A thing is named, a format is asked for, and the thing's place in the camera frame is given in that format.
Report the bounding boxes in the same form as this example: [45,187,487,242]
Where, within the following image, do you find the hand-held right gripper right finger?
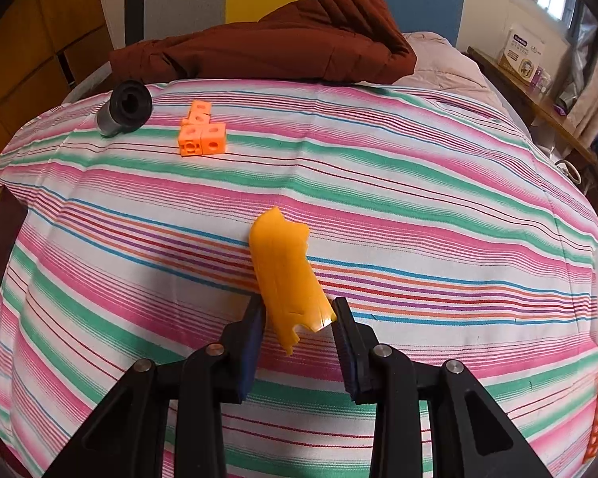
[331,298,554,478]

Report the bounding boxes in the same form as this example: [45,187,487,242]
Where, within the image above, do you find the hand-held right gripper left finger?
[42,295,267,478]

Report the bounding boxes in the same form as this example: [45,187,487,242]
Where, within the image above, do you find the yellow cheese-shaped toy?
[249,206,338,357]

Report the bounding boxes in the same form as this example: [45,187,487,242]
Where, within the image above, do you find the striped bed sheet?
[0,80,598,478]

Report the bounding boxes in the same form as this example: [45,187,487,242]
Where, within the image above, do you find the orange building blocks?
[178,100,227,157]

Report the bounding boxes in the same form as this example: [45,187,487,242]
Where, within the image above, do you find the black cylinder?
[96,80,153,139]

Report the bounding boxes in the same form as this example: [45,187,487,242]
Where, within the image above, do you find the pink pillow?
[393,31,509,110]

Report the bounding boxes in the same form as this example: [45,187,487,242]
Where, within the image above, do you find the brown jacket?
[108,0,418,95]

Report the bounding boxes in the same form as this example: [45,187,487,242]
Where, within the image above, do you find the wooden shelf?
[467,46,598,195]

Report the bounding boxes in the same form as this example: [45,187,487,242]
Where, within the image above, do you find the white printed box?
[498,22,546,85]

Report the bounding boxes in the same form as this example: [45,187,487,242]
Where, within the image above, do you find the yellow wooden cabinet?
[0,0,113,180]

